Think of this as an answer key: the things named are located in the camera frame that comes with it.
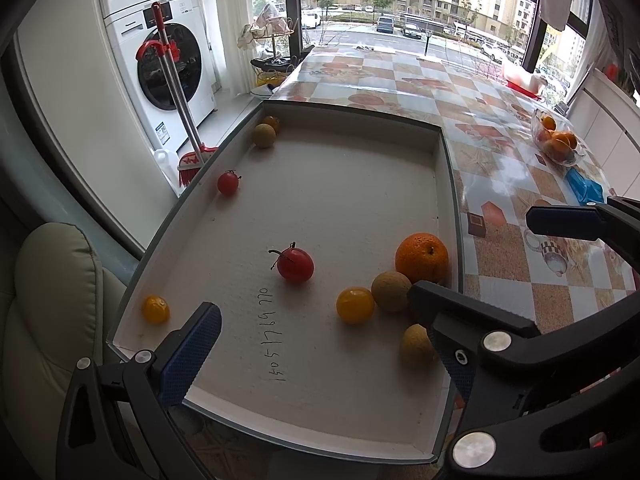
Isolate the tan round longan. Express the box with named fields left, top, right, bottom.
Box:
left=251, top=123, right=277, bottom=150
left=371, top=270, right=414, bottom=314
left=399, top=323, right=441, bottom=369

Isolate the clear glass bowl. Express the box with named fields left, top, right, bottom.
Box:
left=531, top=108, right=587, bottom=167

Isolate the patterned plastic tablecloth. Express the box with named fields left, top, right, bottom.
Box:
left=190, top=45, right=640, bottom=480

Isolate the blue rubber glove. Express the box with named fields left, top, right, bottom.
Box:
left=565, top=167, right=606, bottom=206

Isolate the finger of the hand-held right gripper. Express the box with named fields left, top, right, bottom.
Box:
left=525, top=196, right=640, bottom=263

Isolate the yellow cherry tomato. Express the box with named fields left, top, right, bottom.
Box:
left=335, top=286, right=376, bottom=325
left=141, top=294, right=171, bottom=325

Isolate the white plastic bottle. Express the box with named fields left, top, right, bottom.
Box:
left=152, top=147, right=180, bottom=196

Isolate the wire rack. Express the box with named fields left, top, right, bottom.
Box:
left=249, top=16, right=302, bottom=87

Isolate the red-handled broom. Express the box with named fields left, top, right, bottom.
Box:
left=136, top=1, right=220, bottom=188

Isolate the black shoe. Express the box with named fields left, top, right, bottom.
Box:
left=250, top=46, right=314, bottom=74

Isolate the cream leather chair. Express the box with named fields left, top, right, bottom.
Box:
left=0, top=222, right=128, bottom=480

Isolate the white crumpled cloth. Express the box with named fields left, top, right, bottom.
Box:
left=237, top=2, right=289, bottom=52

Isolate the hanging grey cloth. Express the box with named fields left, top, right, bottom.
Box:
left=537, top=0, right=573, bottom=32

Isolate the red flat item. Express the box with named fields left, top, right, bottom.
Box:
left=506, top=80, right=545, bottom=102

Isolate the red cherry tomato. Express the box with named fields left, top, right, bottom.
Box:
left=269, top=242, right=316, bottom=284
left=217, top=170, right=242, bottom=197

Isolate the white washing machine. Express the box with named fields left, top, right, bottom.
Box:
left=102, top=0, right=223, bottom=156

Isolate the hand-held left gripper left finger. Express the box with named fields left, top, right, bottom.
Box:
left=55, top=301, right=223, bottom=480

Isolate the shallow white tray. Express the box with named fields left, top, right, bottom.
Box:
left=106, top=99, right=465, bottom=464

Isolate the white wall cabinet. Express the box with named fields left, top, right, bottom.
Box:
left=567, top=67, right=640, bottom=196

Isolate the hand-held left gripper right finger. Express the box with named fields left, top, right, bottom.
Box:
left=406, top=280, right=640, bottom=480

